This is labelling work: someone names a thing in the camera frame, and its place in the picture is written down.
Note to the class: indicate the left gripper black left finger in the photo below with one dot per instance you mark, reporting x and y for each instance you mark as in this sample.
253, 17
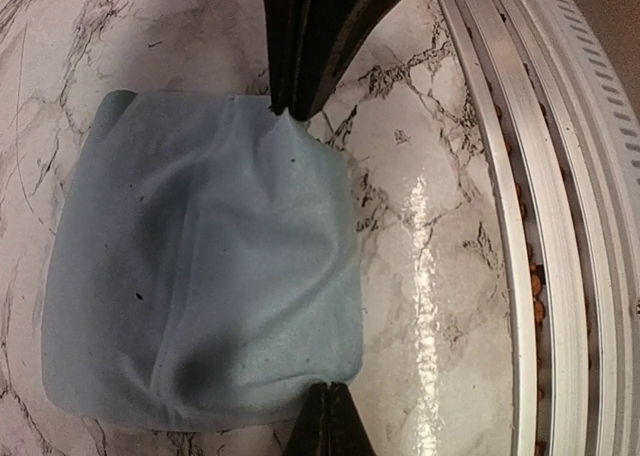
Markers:
311, 433

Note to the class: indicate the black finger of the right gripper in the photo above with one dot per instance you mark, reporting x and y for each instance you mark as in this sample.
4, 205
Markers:
286, 22
331, 34

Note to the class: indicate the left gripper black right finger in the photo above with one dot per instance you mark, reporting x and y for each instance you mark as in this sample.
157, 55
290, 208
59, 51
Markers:
347, 435

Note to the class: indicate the light blue cleaning cloth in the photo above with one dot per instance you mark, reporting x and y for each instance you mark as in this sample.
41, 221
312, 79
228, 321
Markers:
205, 270

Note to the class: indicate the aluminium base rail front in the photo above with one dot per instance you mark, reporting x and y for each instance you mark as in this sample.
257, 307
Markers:
563, 148

